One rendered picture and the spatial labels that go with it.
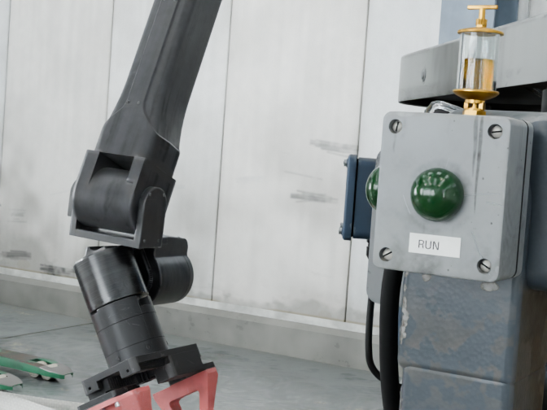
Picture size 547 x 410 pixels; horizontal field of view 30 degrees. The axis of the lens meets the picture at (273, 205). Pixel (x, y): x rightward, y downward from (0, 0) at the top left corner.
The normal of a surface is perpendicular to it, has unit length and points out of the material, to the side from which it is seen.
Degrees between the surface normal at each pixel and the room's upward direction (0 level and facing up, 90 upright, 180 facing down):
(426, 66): 90
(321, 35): 90
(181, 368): 60
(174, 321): 90
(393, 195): 90
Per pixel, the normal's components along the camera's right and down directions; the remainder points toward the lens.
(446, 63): -0.99, -0.06
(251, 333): -0.50, 0.01
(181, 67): 0.85, 0.12
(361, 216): -0.07, 0.05
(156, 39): -0.40, -0.34
